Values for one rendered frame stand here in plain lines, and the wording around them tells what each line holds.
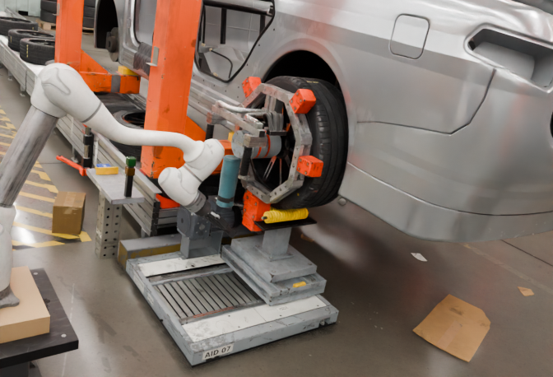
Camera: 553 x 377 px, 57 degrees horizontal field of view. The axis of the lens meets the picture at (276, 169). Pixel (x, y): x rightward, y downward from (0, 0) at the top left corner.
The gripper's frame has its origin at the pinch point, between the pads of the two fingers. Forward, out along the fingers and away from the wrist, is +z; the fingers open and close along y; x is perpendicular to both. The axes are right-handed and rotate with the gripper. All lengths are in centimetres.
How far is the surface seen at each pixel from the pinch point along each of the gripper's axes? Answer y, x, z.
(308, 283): -5, 8, 65
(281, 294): -5, -5, 52
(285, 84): -4, 73, -15
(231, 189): -26.3, 24.0, 7.0
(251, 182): -24.8, 33.8, 13.8
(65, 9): -229, 110, -76
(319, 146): 21, 50, 2
